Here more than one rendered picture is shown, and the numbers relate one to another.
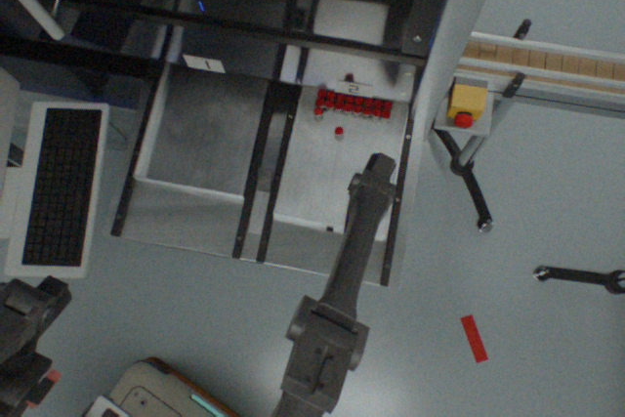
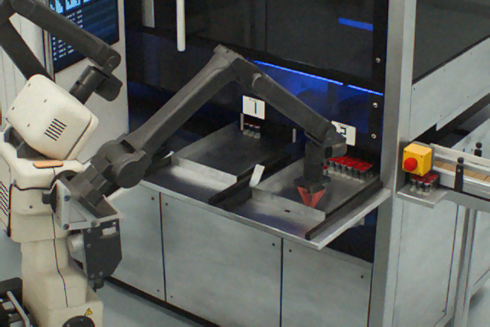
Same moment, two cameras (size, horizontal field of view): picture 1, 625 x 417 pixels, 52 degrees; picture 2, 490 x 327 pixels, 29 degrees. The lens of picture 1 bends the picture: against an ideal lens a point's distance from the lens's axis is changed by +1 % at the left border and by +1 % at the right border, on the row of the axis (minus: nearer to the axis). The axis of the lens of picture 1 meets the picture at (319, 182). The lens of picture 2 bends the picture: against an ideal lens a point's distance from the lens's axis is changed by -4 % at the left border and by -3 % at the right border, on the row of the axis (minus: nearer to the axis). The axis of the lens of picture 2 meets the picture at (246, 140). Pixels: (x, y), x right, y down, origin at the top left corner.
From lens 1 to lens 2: 2.25 m
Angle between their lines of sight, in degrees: 52
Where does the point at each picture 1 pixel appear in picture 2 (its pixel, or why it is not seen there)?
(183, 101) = (227, 145)
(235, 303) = not seen: outside the picture
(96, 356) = not seen: outside the picture
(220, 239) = (206, 196)
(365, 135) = (344, 184)
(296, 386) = (221, 49)
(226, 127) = (247, 160)
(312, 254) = (266, 217)
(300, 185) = (280, 190)
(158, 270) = not seen: outside the picture
